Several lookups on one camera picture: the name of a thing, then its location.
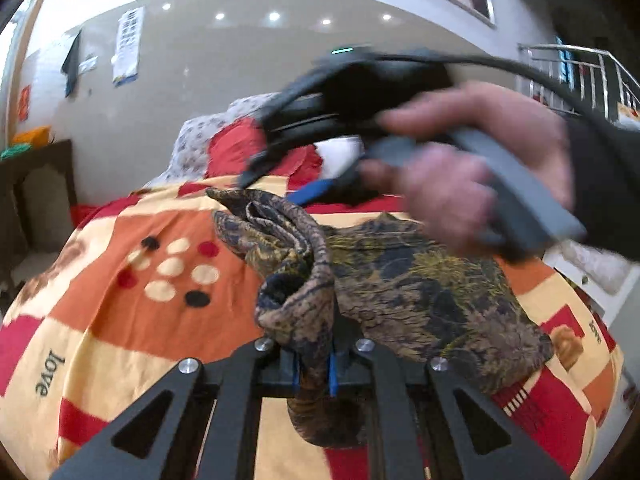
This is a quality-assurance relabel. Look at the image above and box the white patterned cloth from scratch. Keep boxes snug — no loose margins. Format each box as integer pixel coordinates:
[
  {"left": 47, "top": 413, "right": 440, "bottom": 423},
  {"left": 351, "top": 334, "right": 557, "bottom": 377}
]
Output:
[{"left": 542, "top": 240, "right": 633, "bottom": 296}]

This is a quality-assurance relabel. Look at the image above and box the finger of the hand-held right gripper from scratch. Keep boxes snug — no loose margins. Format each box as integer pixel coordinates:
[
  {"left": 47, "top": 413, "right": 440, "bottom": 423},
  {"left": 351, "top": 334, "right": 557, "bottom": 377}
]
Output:
[
  {"left": 287, "top": 160, "right": 371, "bottom": 207},
  {"left": 239, "top": 140, "right": 326, "bottom": 191}
]

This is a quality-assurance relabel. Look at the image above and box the blue brown floral garment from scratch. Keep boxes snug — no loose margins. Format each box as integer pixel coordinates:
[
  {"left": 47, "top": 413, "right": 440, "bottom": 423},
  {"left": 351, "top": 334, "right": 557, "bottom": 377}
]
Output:
[{"left": 206, "top": 187, "right": 553, "bottom": 448}]

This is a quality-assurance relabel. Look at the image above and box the black cable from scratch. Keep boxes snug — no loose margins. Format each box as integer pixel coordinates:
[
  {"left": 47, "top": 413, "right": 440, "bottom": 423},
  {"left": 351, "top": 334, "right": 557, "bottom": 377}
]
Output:
[{"left": 440, "top": 52, "right": 640, "bottom": 128}]

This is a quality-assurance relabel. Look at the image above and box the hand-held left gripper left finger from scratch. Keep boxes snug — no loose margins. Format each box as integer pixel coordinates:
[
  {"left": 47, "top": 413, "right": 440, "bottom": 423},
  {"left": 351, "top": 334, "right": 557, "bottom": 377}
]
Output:
[{"left": 50, "top": 337, "right": 301, "bottom": 480}]

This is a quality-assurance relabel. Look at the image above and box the orange red printed blanket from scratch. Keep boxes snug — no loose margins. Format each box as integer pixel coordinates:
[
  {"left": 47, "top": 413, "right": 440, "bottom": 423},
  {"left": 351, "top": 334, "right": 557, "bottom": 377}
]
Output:
[{"left": 0, "top": 180, "right": 626, "bottom": 480}]

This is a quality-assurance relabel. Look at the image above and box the yellow bundle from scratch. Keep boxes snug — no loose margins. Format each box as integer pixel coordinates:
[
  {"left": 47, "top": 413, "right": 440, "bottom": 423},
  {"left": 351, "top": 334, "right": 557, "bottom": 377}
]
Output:
[{"left": 12, "top": 126, "right": 53, "bottom": 147}]

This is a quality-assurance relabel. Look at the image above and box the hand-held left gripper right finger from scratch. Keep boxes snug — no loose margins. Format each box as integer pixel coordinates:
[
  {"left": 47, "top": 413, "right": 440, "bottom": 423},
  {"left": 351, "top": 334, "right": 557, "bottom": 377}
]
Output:
[{"left": 327, "top": 338, "right": 568, "bottom": 480}]

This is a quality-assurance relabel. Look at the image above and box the wall calendar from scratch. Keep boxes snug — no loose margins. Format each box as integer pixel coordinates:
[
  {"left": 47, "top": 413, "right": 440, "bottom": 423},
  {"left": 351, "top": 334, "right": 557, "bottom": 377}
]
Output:
[{"left": 111, "top": 6, "right": 146, "bottom": 86}]

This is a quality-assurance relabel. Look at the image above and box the person's right hand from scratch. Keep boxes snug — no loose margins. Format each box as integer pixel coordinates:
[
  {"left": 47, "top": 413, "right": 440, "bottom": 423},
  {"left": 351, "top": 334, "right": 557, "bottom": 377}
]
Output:
[{"left": 360, "top": 82, "right": 576, "bottom": 256}]

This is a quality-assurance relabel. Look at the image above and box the white pillow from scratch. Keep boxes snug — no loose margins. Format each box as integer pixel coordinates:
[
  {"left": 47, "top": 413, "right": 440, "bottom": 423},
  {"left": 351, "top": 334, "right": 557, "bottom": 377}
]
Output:
[{"left": 315, "top": 137, "right": 366, "bottom": 181}]

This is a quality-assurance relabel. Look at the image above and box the metal stair railing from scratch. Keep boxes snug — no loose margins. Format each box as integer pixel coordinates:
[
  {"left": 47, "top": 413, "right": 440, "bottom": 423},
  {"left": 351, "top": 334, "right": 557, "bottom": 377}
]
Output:
[{"left": 517, "top": 42, "right": 640, "bottom": 123}]

